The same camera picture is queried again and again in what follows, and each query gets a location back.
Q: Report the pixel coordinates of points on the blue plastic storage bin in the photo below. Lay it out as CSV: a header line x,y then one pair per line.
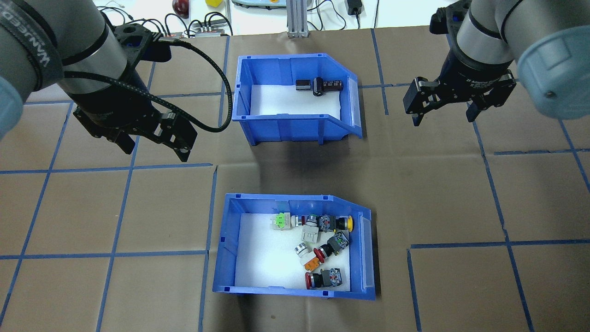
x,y
286,131
222,272

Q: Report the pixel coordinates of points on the dark red round object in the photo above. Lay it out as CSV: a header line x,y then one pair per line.
x,y
180,7

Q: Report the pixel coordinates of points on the aluminium profile post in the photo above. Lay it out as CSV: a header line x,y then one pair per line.
x,y
298,18

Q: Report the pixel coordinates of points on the silver connector box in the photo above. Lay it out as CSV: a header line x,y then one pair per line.
x,y
211,30

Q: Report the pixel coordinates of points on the teal grey device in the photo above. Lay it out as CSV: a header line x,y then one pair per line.
x,y
258,3

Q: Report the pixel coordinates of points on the red button switch grey block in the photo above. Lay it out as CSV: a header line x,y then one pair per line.
x,y
322,279

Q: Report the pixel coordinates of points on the green white button switch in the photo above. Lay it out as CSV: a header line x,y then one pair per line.
x,y
279,221

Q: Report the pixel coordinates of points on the yellow button switch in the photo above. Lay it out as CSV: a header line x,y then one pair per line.
x,y
339,223

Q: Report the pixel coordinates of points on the yellow object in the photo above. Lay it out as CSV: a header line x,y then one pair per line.
x,y
214,2

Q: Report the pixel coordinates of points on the red mushroom switch green block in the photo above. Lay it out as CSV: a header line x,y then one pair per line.
x,y
334,244

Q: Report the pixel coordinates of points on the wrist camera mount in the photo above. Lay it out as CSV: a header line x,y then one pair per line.
x,y
138,41
445,20

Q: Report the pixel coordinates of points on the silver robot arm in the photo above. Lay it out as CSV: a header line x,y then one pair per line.
x,y
87,46
553,60

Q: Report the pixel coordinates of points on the black power adapter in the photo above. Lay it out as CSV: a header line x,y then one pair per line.
x,y
354,6

